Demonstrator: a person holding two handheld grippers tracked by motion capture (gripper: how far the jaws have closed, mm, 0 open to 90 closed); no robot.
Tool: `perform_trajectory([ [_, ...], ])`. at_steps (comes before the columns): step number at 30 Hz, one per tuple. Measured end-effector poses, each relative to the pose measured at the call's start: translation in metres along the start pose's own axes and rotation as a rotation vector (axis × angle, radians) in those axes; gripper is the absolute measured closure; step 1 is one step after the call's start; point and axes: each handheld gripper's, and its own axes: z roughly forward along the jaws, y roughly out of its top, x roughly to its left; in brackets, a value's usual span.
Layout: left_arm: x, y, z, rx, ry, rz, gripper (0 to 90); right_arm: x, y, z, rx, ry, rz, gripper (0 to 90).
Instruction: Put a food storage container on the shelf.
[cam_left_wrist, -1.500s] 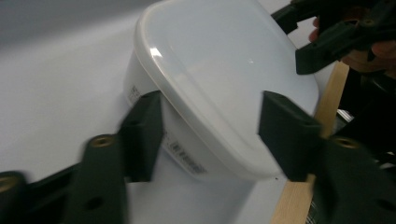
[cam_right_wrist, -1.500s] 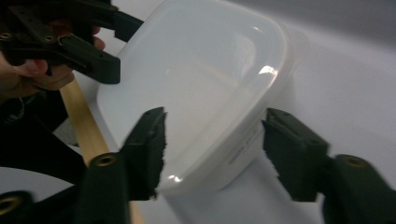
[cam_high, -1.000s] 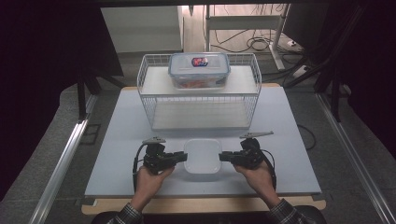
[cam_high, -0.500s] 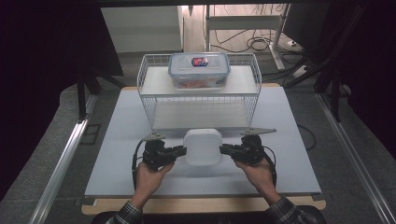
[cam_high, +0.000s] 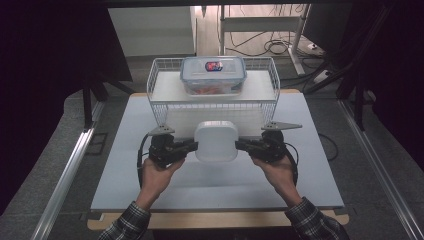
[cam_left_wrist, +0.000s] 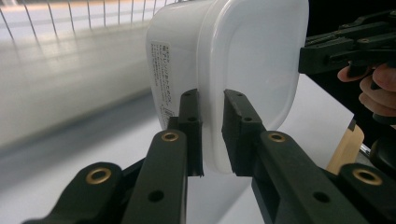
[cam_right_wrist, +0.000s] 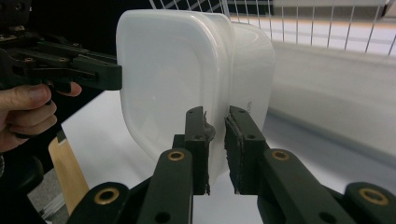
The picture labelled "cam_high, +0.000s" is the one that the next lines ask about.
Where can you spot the clear food container blue rim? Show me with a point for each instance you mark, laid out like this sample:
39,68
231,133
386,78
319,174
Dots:
213,75

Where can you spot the white cabinet panel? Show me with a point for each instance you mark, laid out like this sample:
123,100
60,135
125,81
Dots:
150,31

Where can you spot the dark curtain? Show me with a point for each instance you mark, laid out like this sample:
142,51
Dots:
46,66
396,66

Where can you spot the white square bowl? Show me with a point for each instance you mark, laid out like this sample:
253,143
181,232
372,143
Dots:
216,141

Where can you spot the white power strip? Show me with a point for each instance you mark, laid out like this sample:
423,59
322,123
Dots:
321,76

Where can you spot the person's left hand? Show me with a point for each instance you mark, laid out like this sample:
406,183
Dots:
158,180

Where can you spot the aluminium floor rail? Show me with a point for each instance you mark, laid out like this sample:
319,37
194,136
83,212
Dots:
68,176
380,173

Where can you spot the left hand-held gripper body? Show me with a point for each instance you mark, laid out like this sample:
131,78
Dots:
161,150

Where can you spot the white metal desk frame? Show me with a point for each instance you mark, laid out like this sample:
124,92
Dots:
260,24

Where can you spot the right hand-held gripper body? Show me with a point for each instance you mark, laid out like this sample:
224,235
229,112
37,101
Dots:
270,148

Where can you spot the black metal stand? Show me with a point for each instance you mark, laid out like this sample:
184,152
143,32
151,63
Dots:
87,106
358,100

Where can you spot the person's right hand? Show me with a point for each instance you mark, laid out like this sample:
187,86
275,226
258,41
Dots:
278,178

